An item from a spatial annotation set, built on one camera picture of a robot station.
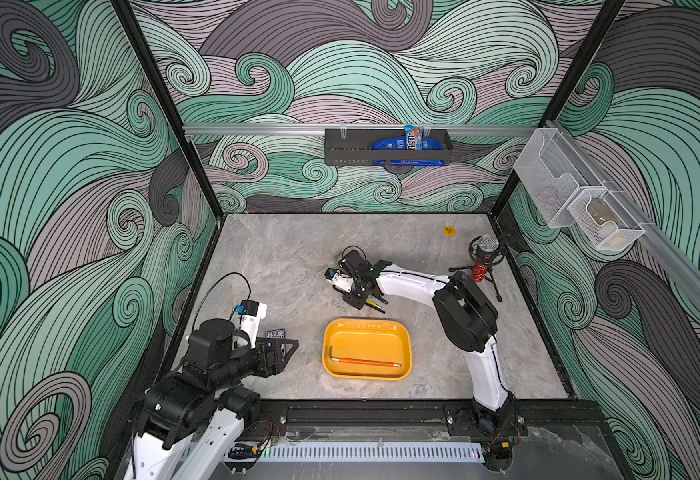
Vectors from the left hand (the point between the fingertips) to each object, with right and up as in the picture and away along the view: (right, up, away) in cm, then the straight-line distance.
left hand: (288, 341), depth 64 cm
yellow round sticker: (+54, +25, +51) cm, 78 cm away
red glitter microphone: (+52, +20, +17) cm, 58 cm away
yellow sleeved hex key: (+21, +1, +31) cm, 37 cm away
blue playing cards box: (-7, -5, +22) cm, 24 cm away
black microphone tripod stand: (+50, +17, +20) cm, 56 cm away
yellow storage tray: (+19, -7, +22) cm, 30 cm away
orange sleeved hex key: (+17, -12, +17) cm, 27 cm away
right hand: (+16, +5, +33) cm, 37 cm away
